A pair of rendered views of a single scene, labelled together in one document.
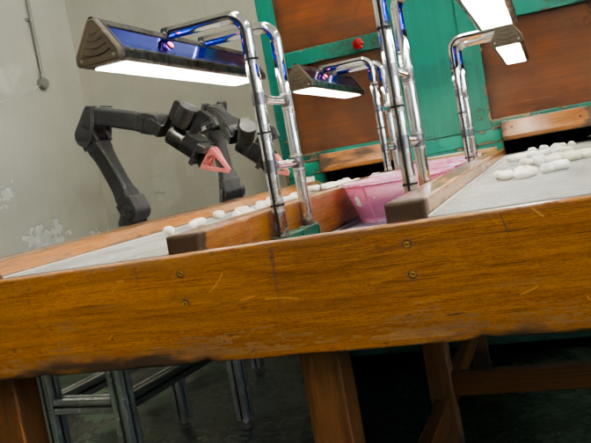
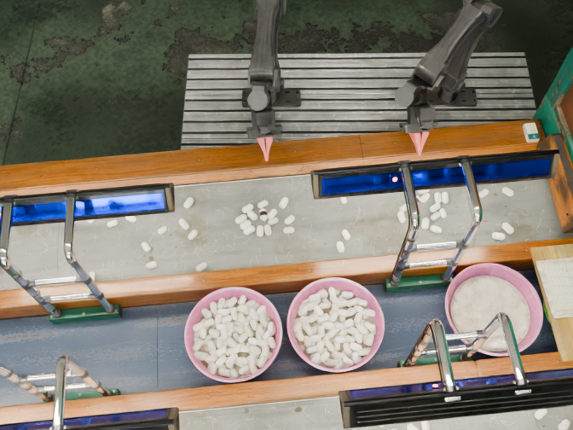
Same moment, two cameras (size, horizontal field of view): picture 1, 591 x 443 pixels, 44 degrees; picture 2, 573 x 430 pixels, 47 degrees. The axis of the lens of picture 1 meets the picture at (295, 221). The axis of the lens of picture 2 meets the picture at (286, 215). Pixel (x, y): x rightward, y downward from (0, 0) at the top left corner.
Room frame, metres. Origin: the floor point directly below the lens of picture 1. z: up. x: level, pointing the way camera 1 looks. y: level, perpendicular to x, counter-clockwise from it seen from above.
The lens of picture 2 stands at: (1.66, -0.80, 2.52)
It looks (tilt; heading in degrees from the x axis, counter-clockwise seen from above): 63 degrees down; 66
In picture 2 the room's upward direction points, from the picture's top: 1 degrees counter-clockwise
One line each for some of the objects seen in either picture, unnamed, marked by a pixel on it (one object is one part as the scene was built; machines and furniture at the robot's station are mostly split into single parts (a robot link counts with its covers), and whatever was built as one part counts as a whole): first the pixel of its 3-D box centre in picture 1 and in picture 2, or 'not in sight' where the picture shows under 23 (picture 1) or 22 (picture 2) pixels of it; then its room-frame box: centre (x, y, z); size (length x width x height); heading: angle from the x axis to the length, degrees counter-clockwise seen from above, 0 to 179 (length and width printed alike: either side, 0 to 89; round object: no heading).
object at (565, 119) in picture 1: (545, 123); not in sight; (2.56, -0.91, 0.83); 0.30 x 0.06 x 0.07; 70
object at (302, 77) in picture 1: (328, 82); (434, 169); (2.35, -0.18, 1.08); 0.62 x 0.08 x 0.07; 160
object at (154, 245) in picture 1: (283, 206); (265, 223); (1.96, 0.02, 0.73); 1.81 x 0.30 x 0.02; 160
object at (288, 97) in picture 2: not in sight; (270, 91); (2.19, 0.48, 0.71); 0.20 x 0.07 x 0.08; 155
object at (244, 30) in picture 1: (240, 141); (65, 261); (1.41, 0.08, 0.90); 0.20 x 0.19 x 0.45; 160
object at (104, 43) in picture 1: (186, 56); (47, 203); (1.44, 0.15, 1.08); 0.62 x 0.08 x 0.07; 160
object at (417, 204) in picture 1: (476, 185); (280, 393); (1.79, -0.45, 0.71); 1.81 x 0.05 x 0.11; 160
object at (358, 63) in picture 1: (361, 133); (425, 228); (2.32, -0.25, 0.90); 0.20 x 0.19 x 0.45; 160
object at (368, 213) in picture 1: (400, 194); (234, 337); (1.74, -0.26, 0.72); 0.27 x 0.27 x 0.10
